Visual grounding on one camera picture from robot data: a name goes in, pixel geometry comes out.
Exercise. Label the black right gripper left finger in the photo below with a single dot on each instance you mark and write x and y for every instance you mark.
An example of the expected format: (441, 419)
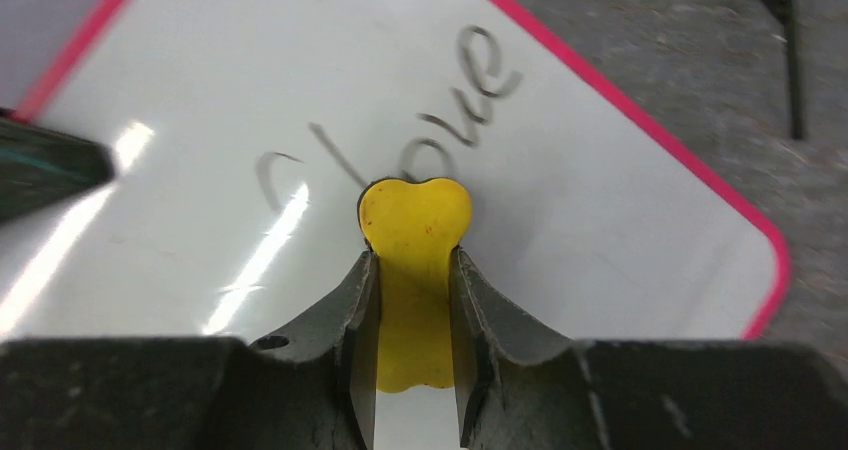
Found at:
(310, 384)

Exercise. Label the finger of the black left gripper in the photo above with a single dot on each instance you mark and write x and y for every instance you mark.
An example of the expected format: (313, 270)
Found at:
(41, 167)

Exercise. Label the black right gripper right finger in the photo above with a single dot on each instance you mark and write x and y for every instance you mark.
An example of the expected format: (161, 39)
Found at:
(521, 385)

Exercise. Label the yellow bone shaped eraser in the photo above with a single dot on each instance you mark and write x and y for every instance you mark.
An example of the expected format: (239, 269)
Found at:
(413, 229)

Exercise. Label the pink framed whiteboard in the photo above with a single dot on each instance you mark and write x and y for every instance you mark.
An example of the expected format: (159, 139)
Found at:
(244, 132)

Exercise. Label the black tripod microphone stand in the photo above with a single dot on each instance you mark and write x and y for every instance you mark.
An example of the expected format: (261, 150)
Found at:
(783, 11)

